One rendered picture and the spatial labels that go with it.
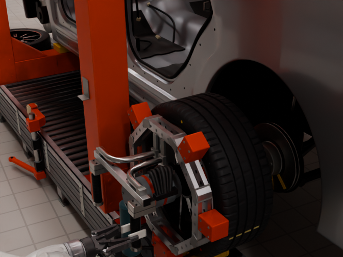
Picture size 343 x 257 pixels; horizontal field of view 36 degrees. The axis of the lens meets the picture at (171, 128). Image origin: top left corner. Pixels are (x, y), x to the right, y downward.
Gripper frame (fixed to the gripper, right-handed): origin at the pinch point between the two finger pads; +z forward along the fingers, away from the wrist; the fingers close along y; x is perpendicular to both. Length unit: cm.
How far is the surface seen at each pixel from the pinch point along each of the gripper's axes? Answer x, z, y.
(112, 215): -44, 22, -70
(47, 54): -14, 55, -252
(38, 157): -60, 17, -178
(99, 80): 37, 14, -55
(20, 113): -45, 20, -222
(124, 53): 47, 26, -55
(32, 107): -32, 23, -198
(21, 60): -14, 33, -249
